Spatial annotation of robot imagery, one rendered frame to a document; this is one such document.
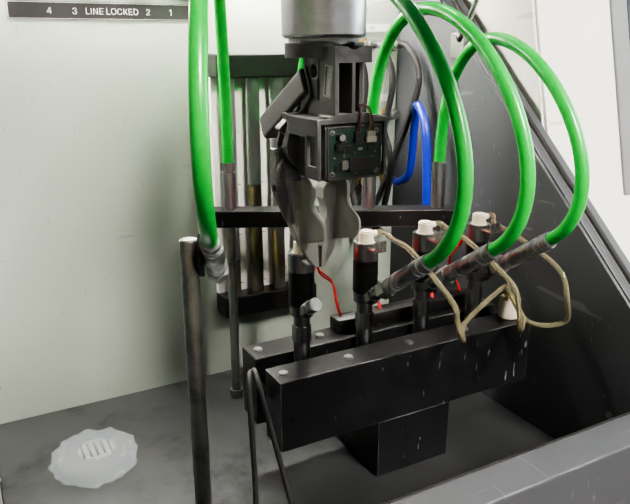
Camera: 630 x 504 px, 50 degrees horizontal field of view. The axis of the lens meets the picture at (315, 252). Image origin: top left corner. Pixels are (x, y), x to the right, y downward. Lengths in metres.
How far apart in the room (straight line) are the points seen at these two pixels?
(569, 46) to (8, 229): 0.74
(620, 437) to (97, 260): 0.65
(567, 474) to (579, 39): 0.56
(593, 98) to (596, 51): 0.06
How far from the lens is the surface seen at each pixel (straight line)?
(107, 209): 0.92
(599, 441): 0.71
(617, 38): 1.02
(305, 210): 0.64
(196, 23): 0.51
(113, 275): 0.95
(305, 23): 0.60
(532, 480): 0.64
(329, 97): 0.59
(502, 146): 0.90
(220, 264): 0.59
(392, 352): 0.76
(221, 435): 0.90
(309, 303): 0.70
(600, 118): 0.99
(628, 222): 1.02
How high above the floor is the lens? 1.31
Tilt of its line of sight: 17 degrees down
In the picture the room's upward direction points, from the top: straight up
